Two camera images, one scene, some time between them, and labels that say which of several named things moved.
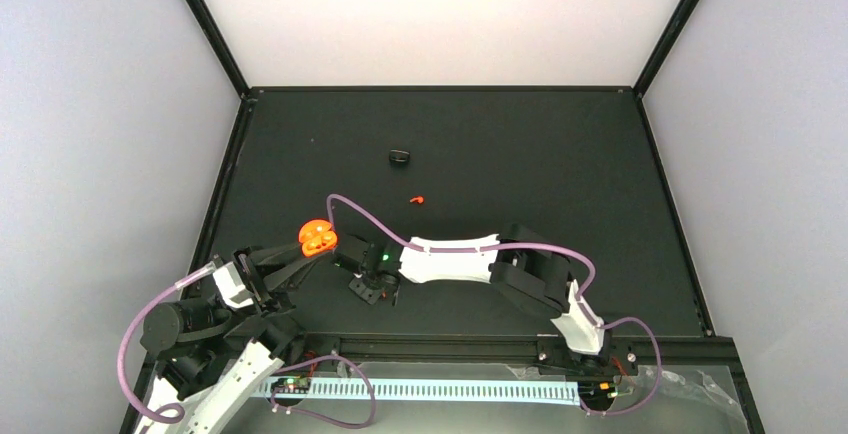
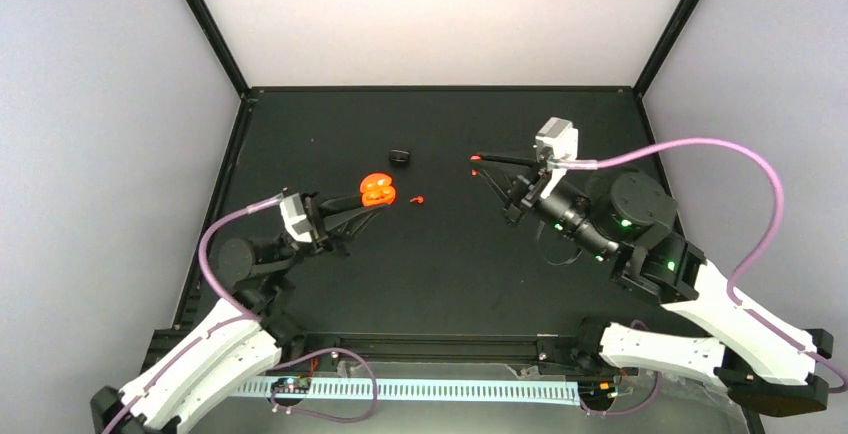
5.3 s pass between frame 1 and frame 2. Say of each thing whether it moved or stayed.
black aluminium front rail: stayed
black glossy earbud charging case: stayed
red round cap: moved
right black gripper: moved
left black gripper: moved
